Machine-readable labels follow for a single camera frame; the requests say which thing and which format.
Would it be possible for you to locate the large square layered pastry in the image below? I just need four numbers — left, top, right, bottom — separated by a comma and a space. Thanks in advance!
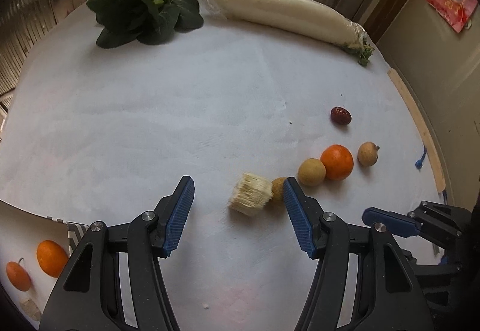
227, 172, 273, 217

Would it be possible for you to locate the striped cardboard box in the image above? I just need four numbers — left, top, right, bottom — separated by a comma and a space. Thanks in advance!
0, 201, 91, 331

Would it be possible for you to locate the round beige pastry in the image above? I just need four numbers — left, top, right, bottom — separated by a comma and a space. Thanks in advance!
19, 297, 43, 323

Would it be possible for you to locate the pale yellow longan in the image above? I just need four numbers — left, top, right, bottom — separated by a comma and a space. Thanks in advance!
297, 158, 327, 187

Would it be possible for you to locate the leafy green vegetable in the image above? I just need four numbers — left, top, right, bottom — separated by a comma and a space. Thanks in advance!
86, 0, 205, 50

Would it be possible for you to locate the longan with stem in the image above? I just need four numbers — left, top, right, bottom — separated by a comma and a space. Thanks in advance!
357, 142, 380, 167

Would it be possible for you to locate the wrapped white radish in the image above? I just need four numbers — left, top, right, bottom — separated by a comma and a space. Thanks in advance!
202, 0, 376, 67

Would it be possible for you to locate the tangerine with stem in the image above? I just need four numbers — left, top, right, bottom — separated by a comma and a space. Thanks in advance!
5, 258, 32, 293

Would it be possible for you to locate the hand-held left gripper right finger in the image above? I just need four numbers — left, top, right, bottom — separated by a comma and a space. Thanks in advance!
283, 177, 436, 331

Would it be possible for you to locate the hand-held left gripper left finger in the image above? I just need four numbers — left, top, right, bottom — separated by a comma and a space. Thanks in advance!
38, 175, 196, 331

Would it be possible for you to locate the small red date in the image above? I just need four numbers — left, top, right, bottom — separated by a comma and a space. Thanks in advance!
330, 106, 352, 126

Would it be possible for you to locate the small tangerine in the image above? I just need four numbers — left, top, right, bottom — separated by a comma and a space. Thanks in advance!
320, 144, 355, 181

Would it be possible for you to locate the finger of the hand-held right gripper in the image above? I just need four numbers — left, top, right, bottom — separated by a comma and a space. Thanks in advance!
408, 200, 466, 239
361, 206, 424, 238

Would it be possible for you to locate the stemless tangerine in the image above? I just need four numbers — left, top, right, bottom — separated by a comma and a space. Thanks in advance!
36, 239, 70, 278

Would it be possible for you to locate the wooden edge strip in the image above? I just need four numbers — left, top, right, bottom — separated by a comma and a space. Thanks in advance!
387, 67, 448, 193

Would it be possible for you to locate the dark brown longan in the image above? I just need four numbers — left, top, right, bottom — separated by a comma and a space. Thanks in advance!
270, 177, 287, 204

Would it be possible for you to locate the blue clip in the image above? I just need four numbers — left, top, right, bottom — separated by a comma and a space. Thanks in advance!
414, 145, 428, 170

